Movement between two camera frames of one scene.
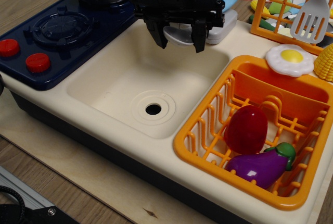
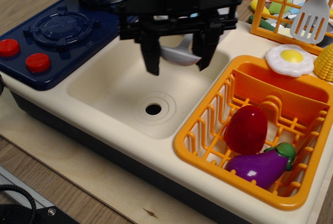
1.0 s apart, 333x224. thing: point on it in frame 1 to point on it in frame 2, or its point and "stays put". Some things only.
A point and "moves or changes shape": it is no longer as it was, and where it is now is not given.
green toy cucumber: [263, 23] stays put
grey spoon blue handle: [181, 34] moves or changes shape
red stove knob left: [9, 47] stays put
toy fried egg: [290, 60] stays put
